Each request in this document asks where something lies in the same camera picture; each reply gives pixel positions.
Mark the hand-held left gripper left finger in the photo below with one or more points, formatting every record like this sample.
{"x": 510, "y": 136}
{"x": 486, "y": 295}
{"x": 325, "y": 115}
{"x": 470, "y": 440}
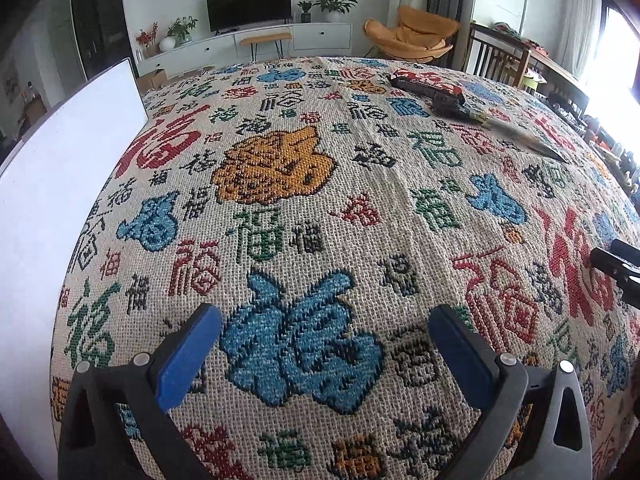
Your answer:
{"x": 185, "y": 360}

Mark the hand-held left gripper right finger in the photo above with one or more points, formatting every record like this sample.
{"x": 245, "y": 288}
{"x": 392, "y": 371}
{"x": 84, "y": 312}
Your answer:
{"x": 462, "y": 355}

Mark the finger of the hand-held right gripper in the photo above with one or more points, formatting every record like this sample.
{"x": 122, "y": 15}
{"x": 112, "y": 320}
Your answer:
{"x": 617, "y": 265}

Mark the printed woven blanket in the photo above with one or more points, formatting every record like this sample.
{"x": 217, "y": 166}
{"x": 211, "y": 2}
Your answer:
{"x": 320, "y": 220}

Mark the wooden dining table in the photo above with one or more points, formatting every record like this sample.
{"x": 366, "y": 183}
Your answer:
{"x": 560, "y": 77}

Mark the small black snack packet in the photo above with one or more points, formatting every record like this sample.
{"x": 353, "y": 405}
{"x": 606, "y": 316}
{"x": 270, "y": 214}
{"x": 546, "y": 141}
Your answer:
{"x": 449, "y": 102}

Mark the dark wooden chair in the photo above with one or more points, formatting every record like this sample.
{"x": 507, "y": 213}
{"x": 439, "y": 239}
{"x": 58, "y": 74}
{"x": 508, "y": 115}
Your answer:
{"x": 500, "y": 60}

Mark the white sheer curtain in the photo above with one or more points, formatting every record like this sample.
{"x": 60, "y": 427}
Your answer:
{"x": 580, "y": 20}

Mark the black red-print snack packet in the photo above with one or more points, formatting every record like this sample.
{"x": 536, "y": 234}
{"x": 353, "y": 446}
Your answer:
{"x": 425, "y": 82}

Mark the brown cardboard box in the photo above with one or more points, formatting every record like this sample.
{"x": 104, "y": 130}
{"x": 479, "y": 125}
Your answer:
{"x": 152, "y": 80}

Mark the orange lounge chair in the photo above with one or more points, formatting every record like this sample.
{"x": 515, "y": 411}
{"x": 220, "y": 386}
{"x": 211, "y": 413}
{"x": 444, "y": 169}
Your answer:
{"x": 410, "y": 35}

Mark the round white vase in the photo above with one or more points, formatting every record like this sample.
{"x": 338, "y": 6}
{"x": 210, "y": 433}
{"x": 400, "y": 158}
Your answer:
{"x": 167, "y": 43}

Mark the red flower arrangement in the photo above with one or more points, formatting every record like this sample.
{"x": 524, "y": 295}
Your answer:
{"x": 146, "y": 37}

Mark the green potted plant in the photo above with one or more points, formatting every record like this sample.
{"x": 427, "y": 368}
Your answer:
{"x": 182, "y": 29}

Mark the wooden stool with metal legs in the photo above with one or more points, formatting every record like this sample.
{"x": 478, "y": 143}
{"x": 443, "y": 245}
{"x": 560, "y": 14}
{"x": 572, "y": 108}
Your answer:
{"x": 265, "y": 37}

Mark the white television cabinet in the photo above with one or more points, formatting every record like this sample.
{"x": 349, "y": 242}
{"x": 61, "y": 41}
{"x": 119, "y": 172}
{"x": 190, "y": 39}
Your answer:
{"x": 320, "y": 37}

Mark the dark tall cabinet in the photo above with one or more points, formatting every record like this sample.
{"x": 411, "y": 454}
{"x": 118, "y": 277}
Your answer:
{"x": 100, "y": 15}

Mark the black flat television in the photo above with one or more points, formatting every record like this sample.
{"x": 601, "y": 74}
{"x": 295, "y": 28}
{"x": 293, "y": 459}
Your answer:
{"x": 249, "y": 5}

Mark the small dark-pot plant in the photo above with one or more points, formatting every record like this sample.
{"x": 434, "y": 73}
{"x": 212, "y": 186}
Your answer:
{"x": 305, "y": 12}

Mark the large leafy potted plant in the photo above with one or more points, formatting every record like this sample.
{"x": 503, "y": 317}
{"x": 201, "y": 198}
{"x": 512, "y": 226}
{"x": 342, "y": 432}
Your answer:
{"x": 334, "y": 5}

